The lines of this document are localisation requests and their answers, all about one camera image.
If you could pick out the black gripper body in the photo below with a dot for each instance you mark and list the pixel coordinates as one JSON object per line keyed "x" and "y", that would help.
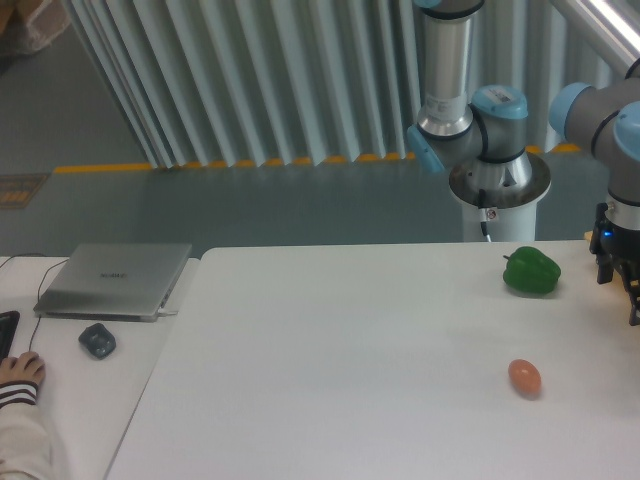
{"x": 618, "y": 245}

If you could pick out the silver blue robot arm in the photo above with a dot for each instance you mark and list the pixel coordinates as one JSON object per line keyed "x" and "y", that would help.
{"x": 479, "y": 137}

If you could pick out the white striped sleeve forearm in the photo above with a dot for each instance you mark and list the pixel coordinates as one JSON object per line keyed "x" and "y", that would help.
{"x": 26, "y": 446}

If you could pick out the green bell pepper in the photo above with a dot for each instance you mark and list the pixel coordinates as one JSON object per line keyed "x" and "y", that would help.
{"x": 528, "y": 270}

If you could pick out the person's hand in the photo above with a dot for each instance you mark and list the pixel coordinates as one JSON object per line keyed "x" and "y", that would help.
{"x": 29, "y": 367}

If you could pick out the brown egg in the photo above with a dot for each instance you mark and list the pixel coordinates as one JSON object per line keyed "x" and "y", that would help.
{"x": 525, "y": 378}

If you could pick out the white folding partition screen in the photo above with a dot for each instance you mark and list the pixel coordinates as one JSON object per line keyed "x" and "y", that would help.
{"x": 306, "y": 81}

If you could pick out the silver closed laptop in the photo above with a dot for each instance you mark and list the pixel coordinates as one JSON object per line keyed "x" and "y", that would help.
{"x": 129, "y": 282}

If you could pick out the dark grey earbuds case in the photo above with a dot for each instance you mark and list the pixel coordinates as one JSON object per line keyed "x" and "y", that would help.
{"x": 98, "y": 341}

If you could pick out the black keyboard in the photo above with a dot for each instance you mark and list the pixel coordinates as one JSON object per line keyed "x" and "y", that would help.
{"x": 8, "y": 325}

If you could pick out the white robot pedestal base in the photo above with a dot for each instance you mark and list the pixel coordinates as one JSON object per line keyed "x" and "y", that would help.
{"x": 499, "y": 201}

